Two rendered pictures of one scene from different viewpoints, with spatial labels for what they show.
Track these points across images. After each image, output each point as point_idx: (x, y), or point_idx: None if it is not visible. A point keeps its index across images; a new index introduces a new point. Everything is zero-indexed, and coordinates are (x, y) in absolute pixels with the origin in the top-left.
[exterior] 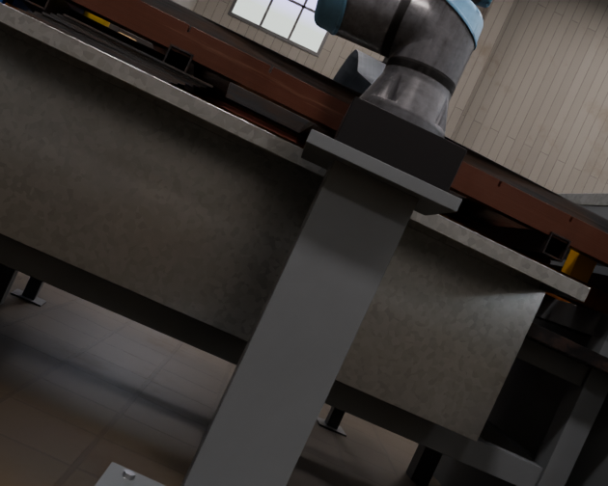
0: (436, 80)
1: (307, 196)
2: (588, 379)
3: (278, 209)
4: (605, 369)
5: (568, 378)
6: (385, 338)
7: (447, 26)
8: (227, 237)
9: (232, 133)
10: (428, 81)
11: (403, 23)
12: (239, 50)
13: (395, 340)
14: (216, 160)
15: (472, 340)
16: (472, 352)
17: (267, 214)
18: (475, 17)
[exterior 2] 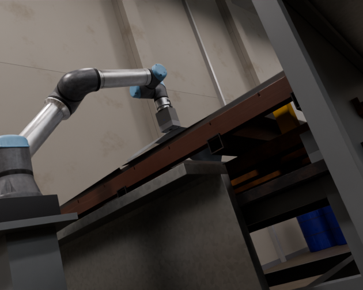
0: None
1: (106, 239)
2: (323, 187)
3: (103, 255)
4: (307, 176)
5: (314, 198)
6: (175, 277)
7: None
8: (97, 285)
9: (83, 237)
10: None
11: None
12: (68, 205)
13: (179, 273)
14: (78, 255)
15: (211, 238)
16: (216, 245)
17: (101, 260)
18: None
